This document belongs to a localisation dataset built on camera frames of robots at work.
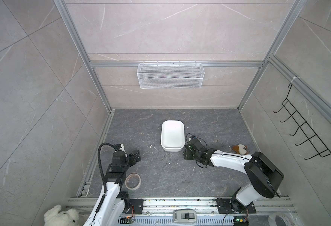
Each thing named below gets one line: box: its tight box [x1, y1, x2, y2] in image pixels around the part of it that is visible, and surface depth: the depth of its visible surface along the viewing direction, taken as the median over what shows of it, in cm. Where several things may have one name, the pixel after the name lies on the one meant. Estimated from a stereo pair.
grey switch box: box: [173, 208, 197, 224], surface depth 69 cm
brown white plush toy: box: [231, 143, 251, 155], surface depth 95 cm
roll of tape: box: [125, 173, 142, 190], surface depth 83 cm
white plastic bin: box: [160, 120, 185, 153], surface depth 105 cm
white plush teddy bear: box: [43, 204, 79, 226], surface depth 56 cm
